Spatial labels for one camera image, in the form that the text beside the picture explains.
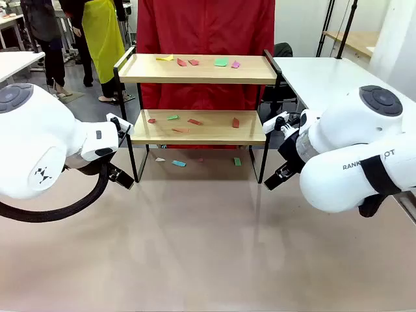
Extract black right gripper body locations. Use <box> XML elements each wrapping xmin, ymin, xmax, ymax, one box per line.
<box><xmin>278</xmin><ymin>131</ymin><xmax>308</xmax><ymax>172</ymax></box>

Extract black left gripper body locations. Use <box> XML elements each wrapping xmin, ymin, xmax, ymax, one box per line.
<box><xmin>63</xmin><ymin>152</ymin><xmax>114</xmax><ymax>176</ymax></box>

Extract large white table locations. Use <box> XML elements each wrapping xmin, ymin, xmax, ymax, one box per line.
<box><xmin>272</xmin><ymin>55</ymin><xmax>411</xmax><ymax>131</ymax></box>

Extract black office chair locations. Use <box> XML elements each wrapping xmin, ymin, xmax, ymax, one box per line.
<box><xmin>259</xmin><ymin>41</ymin><xmax>299</xmax><ymax>123</ymax></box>

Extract small white table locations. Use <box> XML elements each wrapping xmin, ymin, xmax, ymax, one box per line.
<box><xmin>0</xmin><ymin>50</ymin><xmax>46</xmax><ymax>85</ymax></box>

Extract black tripod stand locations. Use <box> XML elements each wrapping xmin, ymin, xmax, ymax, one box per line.
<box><xmin>317</xmin><ymin>0</ymin><xmax>336</xmax><ymax>58</ymax></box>

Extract light wooden desk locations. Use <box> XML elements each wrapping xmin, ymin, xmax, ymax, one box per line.
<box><xmin>322</xmin><ymin>30</ymin><xmax>382</xmax><ymax>60</ymax></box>

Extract person in yellow apron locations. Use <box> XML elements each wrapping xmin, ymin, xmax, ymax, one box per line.
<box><xmin>60</xmin><ymin>0</ymin><xmax>127</xmax><ymax>107</ymax></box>

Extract black stand pole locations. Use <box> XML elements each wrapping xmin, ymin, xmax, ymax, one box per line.
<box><xmin>335</xmin><ymin>0</ymin><xmax>359</xmax><ymax>60</ymax></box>

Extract person in dark clothes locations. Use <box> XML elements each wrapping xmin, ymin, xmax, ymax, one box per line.
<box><xmin>19</xmin><ymin>0</ymin><xmax>68</xmax><ymax>97</ymax></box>

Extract person in red jacket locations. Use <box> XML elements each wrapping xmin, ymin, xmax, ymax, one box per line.
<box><xmin>135</xmin><ymin>0</ymin><xmax>276</xmax><ymax>151</ymax></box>

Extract white background desk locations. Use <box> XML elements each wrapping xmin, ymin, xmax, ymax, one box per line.
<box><xmin>0</xmin><ymin>12</ymin><xmax>26</xmax><ymax>49</ymax></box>

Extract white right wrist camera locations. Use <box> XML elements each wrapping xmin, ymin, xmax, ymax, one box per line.
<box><xmin>262</xmin><ymin>110</ymin><xmax>302</xmax><ymax>139</ymax></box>

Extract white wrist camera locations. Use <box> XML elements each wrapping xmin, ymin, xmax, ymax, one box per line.
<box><xmin>106</xmin><ymin>112</ymin><xmax>135</xmax><ymax>139</ymax></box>
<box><xmin>262</xmin><ymin>110</ymin><xmax>302</xmax><ymax>139</ymax></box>

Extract black left arm cable sleeve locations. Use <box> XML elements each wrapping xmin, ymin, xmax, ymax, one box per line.
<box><xmin>0</xmin><ymin>161</ymin><xmax>113</xmax><ymax>224</ymax></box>

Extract black arm cable sleeve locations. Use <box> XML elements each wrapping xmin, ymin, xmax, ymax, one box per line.
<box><xmin>0</xmin><ymin>161</ymin><xmax>113</xmax><ymax>224</ymax></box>
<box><xmin>357</xmin><ymin>193</ymin><xmax>391</xmax><ymax>219</ymax></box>

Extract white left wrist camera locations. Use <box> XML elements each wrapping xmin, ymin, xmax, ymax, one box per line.
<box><xmin>106</xmin><ymin>112</ymin><xmax>135</xmax><ymax>139</ymax></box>

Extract black right arm cable sleeve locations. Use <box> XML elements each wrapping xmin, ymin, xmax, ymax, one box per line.
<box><xmin>357</xmin><ymin>193</ymin><xmax>391</xmax><ymax>219</ymax></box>

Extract two-tier wooden shelf black frame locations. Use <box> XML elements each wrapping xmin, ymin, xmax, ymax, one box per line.
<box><xmin>113</xmin><ymin>46</ymin><xmax>289</xmax><ymax>185</ymax></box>

